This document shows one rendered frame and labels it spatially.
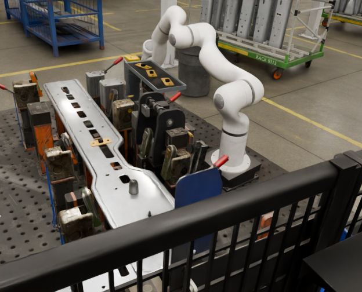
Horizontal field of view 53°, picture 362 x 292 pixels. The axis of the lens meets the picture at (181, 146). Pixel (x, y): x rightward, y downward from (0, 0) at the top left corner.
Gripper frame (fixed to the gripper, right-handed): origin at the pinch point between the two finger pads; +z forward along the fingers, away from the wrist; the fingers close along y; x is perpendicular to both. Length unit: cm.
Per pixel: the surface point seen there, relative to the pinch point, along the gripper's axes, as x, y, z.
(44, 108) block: -66, -9, -59
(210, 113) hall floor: 60, 44, 158
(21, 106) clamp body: -70, -25, -41
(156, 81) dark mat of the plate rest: -27, 23, -68
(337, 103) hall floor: 179, 157, 179
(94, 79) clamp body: -36, -9, -37
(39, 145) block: -80, -1, -52
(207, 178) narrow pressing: -64, 61, -147
